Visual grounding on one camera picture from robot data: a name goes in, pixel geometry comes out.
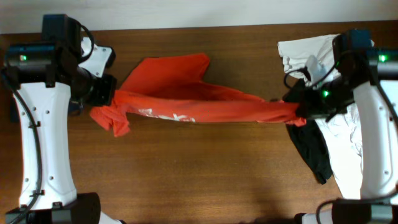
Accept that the orange red printed t-shirt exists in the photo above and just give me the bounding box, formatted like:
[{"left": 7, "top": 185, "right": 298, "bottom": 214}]
[{"left": 90, "top": 54, "right": 307, "bottom": 137}]

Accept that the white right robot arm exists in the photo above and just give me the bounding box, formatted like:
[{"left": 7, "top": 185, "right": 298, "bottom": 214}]
[{"left": 293, "top": 29, "right": 397, "bottom": 223}]

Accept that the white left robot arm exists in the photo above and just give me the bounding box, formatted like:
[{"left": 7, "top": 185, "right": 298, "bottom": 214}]
[{"left": 1, "top": 14, "right": 117, "bottom": 223}]

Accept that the white t-shirt with black print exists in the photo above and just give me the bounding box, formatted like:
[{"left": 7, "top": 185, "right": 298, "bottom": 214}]
[{"left": 277, "top": 34, "right": 363, "bottom": 199}]

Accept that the black garment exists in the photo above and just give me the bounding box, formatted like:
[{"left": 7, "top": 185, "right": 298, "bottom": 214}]
[{"left": 283, "top": 79, "right": 333, "bottom": 184}]

